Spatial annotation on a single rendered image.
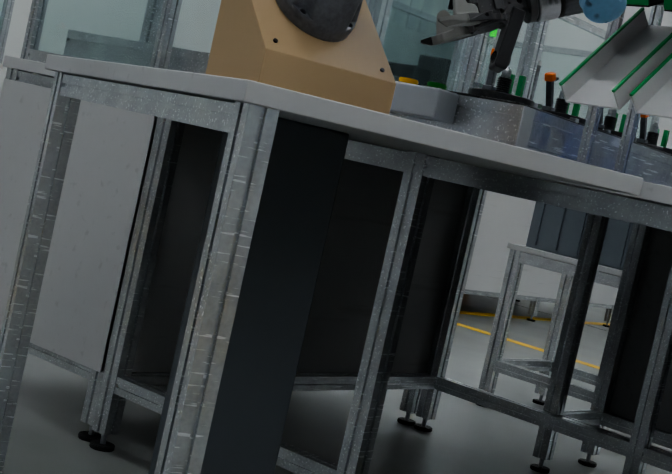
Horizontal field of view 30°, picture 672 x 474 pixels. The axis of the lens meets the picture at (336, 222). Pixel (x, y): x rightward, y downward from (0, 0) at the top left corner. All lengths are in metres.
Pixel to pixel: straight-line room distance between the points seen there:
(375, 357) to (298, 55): 0.70
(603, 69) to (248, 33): 0.80
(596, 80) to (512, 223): 5.55
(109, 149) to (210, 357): 1.45
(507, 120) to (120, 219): 1.03
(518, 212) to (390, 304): 5.64
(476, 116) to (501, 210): 5.44
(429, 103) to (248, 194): 0.86
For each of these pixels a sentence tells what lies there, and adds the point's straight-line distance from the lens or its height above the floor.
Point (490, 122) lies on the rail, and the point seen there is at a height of 0.92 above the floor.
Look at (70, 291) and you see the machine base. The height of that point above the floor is 0.33.
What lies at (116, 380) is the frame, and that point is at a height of 0.17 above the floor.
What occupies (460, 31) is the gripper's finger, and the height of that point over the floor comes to 1.06.
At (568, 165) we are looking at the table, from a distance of 1.91.
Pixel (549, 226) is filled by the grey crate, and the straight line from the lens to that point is 4.68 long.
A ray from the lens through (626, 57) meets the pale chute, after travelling 2.57.
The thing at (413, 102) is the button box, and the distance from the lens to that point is 2.48.
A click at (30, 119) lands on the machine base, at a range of 3.32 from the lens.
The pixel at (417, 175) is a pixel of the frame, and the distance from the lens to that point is 2.44.
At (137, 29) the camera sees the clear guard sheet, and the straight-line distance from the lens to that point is 3.12.
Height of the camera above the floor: 0.79
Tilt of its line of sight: 3 degrees down
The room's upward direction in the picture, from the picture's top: 13 degrees clockwise
